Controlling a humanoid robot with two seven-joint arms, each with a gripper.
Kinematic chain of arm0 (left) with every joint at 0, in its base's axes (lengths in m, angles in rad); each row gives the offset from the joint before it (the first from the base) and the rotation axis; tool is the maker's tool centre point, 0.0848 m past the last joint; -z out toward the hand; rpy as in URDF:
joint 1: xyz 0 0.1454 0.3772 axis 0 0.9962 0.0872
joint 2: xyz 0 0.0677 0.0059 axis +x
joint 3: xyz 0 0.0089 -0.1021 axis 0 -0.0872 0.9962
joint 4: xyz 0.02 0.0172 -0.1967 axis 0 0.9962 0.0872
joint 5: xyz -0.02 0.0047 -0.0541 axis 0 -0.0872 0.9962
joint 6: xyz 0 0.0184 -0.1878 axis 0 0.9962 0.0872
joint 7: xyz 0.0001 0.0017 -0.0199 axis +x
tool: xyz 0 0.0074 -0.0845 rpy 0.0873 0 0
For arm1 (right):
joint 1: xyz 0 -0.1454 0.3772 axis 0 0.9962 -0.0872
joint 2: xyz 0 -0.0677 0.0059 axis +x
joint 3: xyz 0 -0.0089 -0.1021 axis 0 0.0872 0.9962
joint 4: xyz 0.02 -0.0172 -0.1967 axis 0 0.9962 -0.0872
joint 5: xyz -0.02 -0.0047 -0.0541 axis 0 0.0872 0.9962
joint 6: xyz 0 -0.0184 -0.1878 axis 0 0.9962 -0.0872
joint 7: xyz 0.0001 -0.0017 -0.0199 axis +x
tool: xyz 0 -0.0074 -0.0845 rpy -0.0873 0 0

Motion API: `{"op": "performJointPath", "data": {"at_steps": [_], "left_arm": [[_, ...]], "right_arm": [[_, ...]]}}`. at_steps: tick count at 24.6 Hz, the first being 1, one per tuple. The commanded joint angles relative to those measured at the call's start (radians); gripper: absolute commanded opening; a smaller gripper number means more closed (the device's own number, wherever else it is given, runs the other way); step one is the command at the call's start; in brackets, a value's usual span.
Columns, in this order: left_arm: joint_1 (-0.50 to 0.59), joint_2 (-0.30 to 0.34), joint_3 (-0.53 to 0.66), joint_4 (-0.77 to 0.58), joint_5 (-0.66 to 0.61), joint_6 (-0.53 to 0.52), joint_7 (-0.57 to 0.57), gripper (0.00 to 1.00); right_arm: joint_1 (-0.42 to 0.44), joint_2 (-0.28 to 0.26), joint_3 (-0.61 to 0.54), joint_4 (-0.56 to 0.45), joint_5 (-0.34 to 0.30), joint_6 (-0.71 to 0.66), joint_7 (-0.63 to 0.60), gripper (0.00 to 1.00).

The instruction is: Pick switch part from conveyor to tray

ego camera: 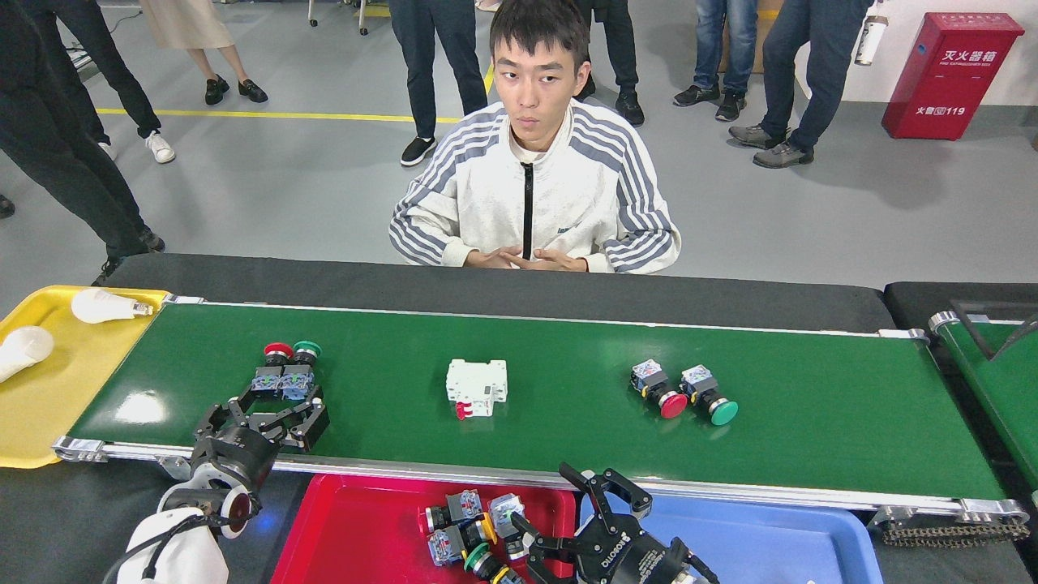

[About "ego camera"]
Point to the red plastic tray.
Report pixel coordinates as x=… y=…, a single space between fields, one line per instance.
x=349 y=535

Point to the white light bulb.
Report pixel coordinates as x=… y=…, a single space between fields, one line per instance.
x=24 y=349
x=101 y=305

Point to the yellow plastic tray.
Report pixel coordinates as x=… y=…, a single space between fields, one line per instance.
x=57 y=405

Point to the green mushroom push button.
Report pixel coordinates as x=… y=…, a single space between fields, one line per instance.
x=723 y=412

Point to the person's right hand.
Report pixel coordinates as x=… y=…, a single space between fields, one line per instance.
x=491 y=258

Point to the person's left hand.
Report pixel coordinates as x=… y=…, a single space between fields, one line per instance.
x=555 y=261

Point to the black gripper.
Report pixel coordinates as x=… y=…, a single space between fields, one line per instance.
x=628 y=560
x=239 y=454

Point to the standing person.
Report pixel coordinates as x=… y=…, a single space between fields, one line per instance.
x=620 y=49
x=709 y=40
x=811 y=65
x=49 y=138
x=186 y=20
x=438 y=57
x=113 y=73

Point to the white circuit breaker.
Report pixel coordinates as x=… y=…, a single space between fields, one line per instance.
x=478 y=385

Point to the blue plastic tray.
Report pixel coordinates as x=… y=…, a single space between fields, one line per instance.
x=778 y=547

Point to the red push button switch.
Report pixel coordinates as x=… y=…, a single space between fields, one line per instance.
x=278 y=351
x=462 y=507

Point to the wide green conveyor belt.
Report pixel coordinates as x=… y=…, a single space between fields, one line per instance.
x=568 y=446

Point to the seated person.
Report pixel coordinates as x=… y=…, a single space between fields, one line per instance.
x=527 y=195

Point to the yellow push button switch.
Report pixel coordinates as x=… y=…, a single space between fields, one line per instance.
x=450 y=543

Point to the narrow green conveyor belt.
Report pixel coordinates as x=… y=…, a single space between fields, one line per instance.
x=1001 y=389

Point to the red fire extinguisher cabinet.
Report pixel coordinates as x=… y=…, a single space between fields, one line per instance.
x=949 y=77

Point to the white bottle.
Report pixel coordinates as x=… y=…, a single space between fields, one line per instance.
x=870 y=40

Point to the green push button switch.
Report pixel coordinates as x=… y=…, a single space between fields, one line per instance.
x=306 y=350
x=480 y=561

